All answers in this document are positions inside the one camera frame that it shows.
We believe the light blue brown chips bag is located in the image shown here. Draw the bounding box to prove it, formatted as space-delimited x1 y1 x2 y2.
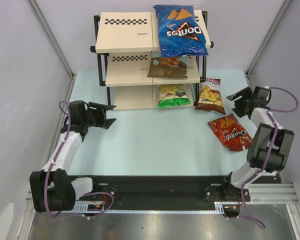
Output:
147 57 188 79

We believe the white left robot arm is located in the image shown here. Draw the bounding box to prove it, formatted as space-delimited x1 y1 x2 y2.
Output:
29 100 115 218

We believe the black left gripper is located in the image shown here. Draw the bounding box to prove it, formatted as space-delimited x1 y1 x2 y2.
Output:
82 102 116 130

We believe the green Chuba cassava chips bag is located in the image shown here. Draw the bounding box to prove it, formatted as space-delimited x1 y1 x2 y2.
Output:
157 84 191 109

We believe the white slotted cable duct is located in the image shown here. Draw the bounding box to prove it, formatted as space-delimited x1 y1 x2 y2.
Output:
72 201 105 214

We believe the blue Doritos bag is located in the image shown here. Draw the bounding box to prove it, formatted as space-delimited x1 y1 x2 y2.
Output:
153 4 209 58

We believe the brown Chuba chips bag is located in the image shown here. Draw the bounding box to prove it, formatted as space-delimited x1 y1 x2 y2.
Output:
195 78 226 115

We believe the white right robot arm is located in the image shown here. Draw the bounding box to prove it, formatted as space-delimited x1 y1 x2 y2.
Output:
220 86 295 201

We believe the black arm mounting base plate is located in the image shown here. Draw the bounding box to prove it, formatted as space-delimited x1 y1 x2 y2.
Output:
64 175 282 211

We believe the beige three-tier black-framed shelf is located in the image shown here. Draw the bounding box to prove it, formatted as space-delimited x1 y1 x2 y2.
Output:
90 11 207 111

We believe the red Doritos bag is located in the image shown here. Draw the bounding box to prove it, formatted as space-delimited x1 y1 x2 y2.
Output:
208 113 253 152

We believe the aluminium frame rail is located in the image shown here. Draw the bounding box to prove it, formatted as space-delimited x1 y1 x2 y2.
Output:
248 183 299 205

